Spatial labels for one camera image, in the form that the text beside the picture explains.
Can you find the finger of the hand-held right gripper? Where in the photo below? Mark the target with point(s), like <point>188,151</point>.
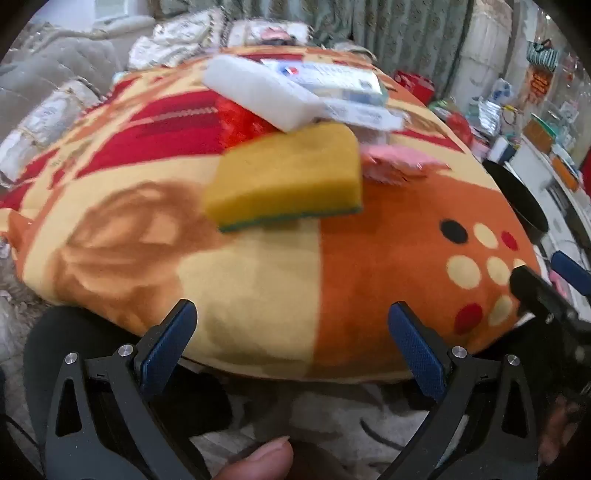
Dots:
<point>570,273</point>
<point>531,288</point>

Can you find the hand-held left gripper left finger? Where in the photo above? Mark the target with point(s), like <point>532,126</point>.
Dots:
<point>168,341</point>

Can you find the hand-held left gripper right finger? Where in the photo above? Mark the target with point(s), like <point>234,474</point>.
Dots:
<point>418,355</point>

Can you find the black round bin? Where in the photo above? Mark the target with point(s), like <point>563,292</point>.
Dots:
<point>517,194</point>

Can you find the pink wrapper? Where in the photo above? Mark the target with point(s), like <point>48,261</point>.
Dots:
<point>397,161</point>

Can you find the yellow sponge green scrub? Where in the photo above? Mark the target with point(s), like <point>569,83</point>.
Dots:
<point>286,170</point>

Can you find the red plastic bag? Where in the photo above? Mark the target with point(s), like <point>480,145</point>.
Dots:
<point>240,117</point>
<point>458,127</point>

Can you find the white foam block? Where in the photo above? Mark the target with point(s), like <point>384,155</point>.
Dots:
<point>268,92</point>

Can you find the person's right hand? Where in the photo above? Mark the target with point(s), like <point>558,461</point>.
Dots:
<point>561,429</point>

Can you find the person's left hand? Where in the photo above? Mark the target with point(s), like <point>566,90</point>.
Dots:
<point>258,461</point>

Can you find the orange box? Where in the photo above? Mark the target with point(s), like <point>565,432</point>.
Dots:
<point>565,173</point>

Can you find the grey patterned rug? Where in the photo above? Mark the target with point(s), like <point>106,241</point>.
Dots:
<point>332,415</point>

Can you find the white cabinet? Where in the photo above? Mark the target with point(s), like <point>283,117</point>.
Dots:
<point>535,170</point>

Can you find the orange red printed blanket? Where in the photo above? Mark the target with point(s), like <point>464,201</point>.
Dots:
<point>277,286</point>

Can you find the white navy box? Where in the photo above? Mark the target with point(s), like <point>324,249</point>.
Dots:
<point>501,150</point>

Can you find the brown cardboard box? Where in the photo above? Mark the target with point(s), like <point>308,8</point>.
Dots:
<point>538,134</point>

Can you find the silver foil bag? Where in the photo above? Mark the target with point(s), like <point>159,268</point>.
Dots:
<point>487,115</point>

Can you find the white blue plastic bag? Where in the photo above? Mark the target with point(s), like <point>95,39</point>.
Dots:
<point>503,90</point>

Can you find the green striped bag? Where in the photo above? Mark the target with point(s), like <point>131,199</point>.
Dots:
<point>544,55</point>

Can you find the red gift box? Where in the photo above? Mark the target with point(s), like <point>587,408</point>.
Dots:
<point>413,85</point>

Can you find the white flat packet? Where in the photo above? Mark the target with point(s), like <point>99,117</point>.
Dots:
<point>364,115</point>

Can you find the green patterned curtain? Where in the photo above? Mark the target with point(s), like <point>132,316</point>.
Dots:
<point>392,32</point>

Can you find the white blue carton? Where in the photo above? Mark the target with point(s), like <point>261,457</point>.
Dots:
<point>323,76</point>

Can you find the grey tufted sofa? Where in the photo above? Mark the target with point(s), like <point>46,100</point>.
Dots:
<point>55,55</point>

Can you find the red hanging wall decoration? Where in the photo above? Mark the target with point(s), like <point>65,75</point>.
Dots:
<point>540,85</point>

